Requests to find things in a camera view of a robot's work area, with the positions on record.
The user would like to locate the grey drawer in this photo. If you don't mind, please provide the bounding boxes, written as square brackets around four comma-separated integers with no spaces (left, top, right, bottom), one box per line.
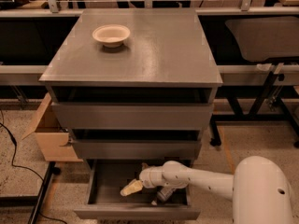
[72,130,201,160]
[74,160,200,221]
[51,103,212,131]

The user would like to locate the grey bottom drawer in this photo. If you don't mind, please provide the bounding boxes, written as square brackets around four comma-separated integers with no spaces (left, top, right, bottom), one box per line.
[74,160,200,221]

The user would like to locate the grey drawer cabinet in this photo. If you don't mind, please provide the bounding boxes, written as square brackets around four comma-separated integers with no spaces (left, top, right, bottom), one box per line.
[39,7,223,170]

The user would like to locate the clear plastic bottle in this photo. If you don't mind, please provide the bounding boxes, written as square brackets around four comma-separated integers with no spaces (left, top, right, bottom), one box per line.
[151,187,176,206]

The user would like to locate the grey top drawer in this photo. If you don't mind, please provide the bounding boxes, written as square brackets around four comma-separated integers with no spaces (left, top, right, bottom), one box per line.
[51,103,212,131]

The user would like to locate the black floor cable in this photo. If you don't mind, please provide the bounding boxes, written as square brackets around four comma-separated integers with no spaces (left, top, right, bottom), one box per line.
[0,109,68,224]

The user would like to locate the grey metal rail workbench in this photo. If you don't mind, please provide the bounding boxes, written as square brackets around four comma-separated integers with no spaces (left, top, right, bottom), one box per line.
[0,7,299,86]

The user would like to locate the grey middle drawer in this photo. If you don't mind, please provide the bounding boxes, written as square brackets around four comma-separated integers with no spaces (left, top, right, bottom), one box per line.
[72,130,201,160]

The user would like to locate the black table leg frame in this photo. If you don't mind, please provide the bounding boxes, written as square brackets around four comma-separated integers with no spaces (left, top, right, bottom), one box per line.
[208,68,299,148]

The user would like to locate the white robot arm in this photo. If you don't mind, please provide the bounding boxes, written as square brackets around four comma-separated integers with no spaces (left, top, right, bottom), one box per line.
[121,156,293,224]

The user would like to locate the cardboard box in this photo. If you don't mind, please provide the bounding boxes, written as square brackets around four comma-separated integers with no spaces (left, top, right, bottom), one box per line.
[21,93,81,162]

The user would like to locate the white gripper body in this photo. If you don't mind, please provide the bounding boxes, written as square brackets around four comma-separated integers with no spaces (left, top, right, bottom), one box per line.
[139,166,164,189]

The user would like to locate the black metal floor frame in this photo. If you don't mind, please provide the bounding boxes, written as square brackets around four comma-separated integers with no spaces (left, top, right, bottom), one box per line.
[0,161,59,224]

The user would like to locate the white paper bowl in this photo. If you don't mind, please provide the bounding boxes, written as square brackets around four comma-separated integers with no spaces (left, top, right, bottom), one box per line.
[93,24,131,48]

